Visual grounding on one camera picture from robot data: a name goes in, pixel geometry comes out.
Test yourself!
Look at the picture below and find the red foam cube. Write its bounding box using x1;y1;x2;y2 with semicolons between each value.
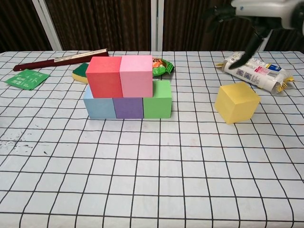
85;56;123;99

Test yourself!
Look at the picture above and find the yellow foam cube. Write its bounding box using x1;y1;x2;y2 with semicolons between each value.
215;82;261;125

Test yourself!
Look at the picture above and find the green foam cube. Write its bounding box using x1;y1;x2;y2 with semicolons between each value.
142;80;172;119

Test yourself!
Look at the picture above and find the white partition post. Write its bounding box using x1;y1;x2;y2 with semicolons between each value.
151;0;164;52
256;14;281;51
32;0;64;51

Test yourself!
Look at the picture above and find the dark red folded fan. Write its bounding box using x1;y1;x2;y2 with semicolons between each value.
13;48;110;72

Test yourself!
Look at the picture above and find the pink foam cube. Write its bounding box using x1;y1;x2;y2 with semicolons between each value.
119;55;153;98

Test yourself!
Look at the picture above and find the green sachet packet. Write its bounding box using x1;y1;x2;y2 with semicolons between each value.
4;68;50;91

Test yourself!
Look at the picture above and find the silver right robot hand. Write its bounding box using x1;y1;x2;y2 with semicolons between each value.
201;0;296;69

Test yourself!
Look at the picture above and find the green and yellow sponge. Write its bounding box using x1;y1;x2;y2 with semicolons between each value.
72;62;91;84

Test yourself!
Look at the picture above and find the purple foam cube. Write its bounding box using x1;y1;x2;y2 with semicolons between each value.
113;97;144;119

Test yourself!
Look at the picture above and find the light blue foam cube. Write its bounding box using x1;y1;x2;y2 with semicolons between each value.
83;85;117;119

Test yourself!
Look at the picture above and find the orange green snack bag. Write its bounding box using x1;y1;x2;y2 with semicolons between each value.
152;57;175;77

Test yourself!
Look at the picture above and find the dark brown curtain panel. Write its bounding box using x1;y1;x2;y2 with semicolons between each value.
44;0;152;52
0;0;53;53
268;26;304;52
162;0;277;52

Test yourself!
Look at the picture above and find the white plastic noodle package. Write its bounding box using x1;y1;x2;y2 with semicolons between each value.
215;52;295;94

